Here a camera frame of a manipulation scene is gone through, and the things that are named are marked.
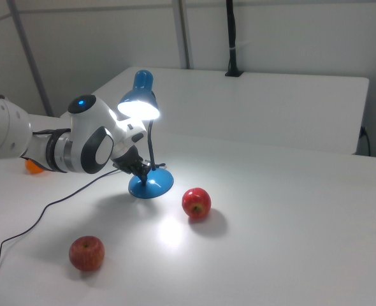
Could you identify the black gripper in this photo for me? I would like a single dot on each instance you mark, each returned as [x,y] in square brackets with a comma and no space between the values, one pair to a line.
[132,162]

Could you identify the blue desk lamp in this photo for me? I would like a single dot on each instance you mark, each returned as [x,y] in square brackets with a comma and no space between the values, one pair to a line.
[159,183]

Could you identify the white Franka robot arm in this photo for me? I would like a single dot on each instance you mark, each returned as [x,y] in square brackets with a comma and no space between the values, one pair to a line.
[89,137]

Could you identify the bright red apple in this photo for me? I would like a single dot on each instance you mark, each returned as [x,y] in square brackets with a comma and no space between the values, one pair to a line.
[196,202]

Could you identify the dull red apple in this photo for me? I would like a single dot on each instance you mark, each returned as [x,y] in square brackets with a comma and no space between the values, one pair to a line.
[86,253]

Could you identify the orange mandarin fruit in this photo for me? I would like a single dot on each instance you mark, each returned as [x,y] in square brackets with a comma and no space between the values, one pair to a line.
[32,168]

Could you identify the white table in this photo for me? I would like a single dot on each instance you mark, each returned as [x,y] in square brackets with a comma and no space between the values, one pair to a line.
[255,105]

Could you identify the black pole with clamp base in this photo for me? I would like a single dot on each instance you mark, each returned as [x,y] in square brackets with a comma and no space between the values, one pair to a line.
[232,38]

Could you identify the grey metal frame post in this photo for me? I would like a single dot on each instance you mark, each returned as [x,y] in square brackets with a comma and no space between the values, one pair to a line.
[32,63]
[184,35]

